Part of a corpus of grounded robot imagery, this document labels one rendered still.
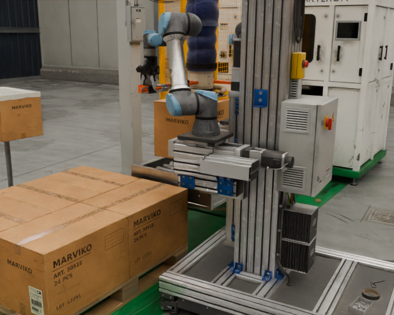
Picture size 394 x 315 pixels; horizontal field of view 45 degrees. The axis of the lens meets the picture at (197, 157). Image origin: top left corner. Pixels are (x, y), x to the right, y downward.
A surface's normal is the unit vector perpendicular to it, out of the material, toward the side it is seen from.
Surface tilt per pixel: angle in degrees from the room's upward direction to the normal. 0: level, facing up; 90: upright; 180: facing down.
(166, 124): 90
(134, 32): 90
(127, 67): 90
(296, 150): 90
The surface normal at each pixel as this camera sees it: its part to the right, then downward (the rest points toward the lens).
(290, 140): -0.48, 0.22
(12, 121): 0.78, 0.17
